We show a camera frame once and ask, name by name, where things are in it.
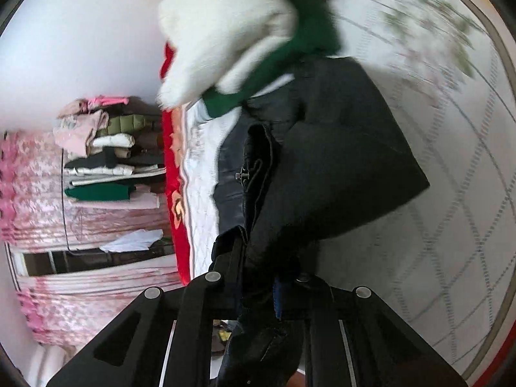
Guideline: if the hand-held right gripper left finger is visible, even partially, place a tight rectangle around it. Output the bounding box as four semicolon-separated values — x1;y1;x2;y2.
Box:
46;228;247;387

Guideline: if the thin black cable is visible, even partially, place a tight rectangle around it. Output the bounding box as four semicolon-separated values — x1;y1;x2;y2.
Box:
61;148;71;251

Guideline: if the person's left hand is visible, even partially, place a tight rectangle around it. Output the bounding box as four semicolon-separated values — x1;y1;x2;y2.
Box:
157;0;300;110

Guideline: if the white cloth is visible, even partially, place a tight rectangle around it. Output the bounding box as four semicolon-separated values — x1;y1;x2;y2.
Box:
100;229;164;253

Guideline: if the red floral blanket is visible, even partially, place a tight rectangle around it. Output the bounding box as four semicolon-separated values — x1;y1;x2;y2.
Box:
160;40;195;287

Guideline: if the pink floral lace cloth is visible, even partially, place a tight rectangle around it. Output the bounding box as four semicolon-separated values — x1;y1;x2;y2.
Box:
0;129;184;347

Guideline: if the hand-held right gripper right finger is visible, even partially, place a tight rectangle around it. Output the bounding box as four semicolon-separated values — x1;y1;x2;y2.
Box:
273;275;468;387

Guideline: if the pile of folded clothes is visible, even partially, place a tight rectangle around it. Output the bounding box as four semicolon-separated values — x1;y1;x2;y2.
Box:
54;94;168;211

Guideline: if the large black garment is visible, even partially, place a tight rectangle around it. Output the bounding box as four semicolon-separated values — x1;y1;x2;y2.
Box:
212;54;430;387

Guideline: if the white quilted bed cover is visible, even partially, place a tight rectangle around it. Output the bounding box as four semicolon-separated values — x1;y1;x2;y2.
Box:
183;0;509;387

